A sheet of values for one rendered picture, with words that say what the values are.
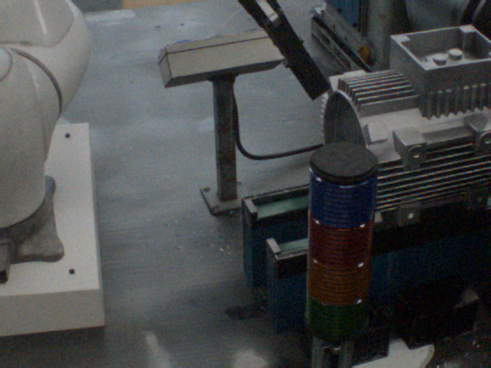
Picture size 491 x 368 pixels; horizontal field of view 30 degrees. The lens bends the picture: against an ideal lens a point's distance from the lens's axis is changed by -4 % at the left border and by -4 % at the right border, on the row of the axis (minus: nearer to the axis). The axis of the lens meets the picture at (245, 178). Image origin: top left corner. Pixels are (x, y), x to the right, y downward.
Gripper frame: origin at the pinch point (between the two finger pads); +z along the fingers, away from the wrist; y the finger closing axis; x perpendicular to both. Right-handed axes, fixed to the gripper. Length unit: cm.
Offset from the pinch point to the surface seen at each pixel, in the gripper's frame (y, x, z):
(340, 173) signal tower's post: -37.9, 4.7, -15.9
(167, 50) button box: 17.6, 13.2, -4.9
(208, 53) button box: 16.7, 8.9, -1.1
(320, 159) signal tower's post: -35.5, 5.5, -16.3
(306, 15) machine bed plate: 80, -12, 42
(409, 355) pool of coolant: -23.2, 10.1, 29.1
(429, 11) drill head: 23.6, -23.8, 20.1
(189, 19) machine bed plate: 87, 9, 30
